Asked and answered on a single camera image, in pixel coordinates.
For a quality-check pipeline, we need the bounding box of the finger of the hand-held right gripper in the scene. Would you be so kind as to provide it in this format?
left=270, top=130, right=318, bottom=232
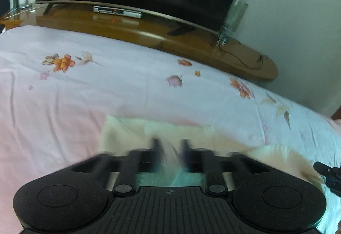
left=313, top=161, right=341, bottom=197

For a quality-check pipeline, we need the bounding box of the clear glass vase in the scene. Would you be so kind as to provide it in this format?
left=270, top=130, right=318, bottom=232
left=214, top=0, right=249, bottom=45

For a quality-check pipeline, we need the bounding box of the black lamp cable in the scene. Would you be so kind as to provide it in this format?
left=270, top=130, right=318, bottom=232
left=218, top=38, right=268, bottom=69

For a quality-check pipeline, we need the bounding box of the floral pink bed sheet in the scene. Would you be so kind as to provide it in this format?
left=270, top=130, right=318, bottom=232
left=0, top=25, right=341, bottom=234

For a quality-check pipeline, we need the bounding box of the silver set-top box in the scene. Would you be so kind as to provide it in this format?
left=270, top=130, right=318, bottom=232
left=93, top=6, right=142, bottom=19

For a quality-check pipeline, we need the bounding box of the wooden television stand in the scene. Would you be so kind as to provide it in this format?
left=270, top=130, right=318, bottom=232
left=0, top=1, right=279, bottom=82

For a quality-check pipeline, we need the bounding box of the white knit sweater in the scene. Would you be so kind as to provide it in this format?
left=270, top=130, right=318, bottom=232
left=98, top=114, right=324, bottom=188

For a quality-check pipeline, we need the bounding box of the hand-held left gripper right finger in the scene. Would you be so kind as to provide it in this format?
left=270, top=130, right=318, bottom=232
left=180, top=139, right=269, bottom=196

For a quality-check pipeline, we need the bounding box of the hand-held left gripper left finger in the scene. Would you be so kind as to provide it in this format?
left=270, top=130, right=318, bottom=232
left=71, top=138, right=163, bottom=196

